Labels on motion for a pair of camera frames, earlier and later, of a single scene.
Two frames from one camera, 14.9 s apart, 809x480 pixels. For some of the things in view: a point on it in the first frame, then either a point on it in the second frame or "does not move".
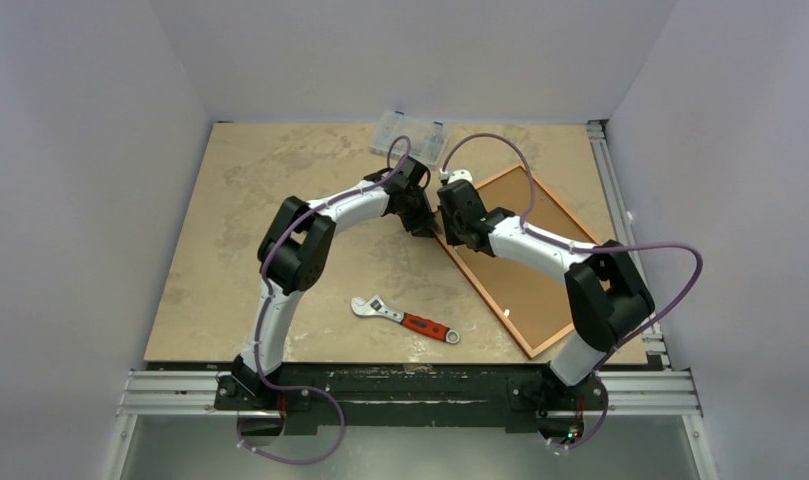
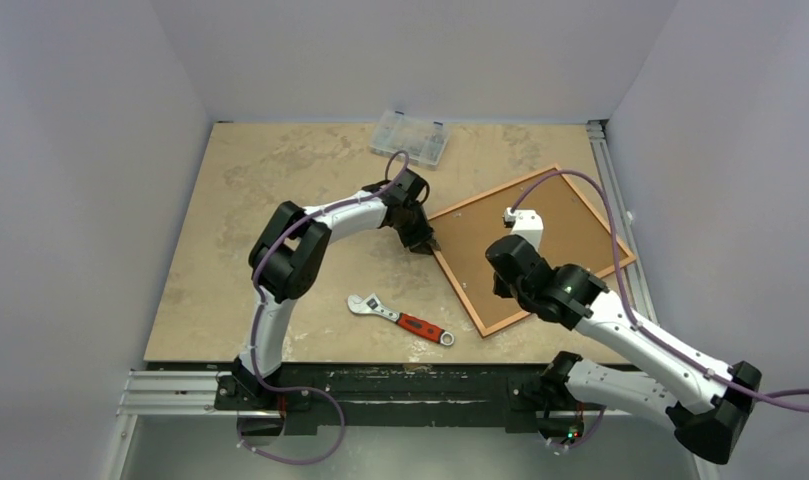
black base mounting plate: x=305 y=398 does not move
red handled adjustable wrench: x=379 y=308 does not move
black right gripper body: x=455 y=232 → x=501 y=287
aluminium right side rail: x=654 y=334 does not move
